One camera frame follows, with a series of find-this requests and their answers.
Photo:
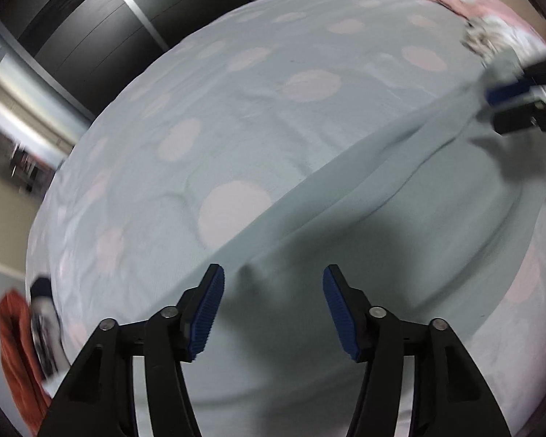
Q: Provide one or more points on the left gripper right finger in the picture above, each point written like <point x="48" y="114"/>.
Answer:
<point x="450" y="395"/>

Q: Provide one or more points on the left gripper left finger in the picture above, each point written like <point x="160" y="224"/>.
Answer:
<point x="97" y="396"/>

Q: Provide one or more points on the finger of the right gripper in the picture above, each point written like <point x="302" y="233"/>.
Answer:
<point x="527" y="116"/>
<point x="532" y="76"/>

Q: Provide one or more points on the light blue-grey garment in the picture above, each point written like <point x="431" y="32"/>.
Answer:
<point x="431" y="215"/>

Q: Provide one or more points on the pink floral duvet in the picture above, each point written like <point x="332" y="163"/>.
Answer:
<point x="492" y="27"/>

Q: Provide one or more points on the rust red fleece garment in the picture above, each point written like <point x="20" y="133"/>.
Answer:
<point x="19" y="362"/>

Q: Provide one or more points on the black floral folded garment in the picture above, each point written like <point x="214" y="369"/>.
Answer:
<point x="46" y="329"/>

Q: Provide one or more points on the polka dot bed sheet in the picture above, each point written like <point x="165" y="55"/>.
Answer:
<point x="221" y="128"/>

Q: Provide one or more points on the dark sliding wardrobe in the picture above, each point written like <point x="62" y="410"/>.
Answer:
<point x="95" y="48"/>

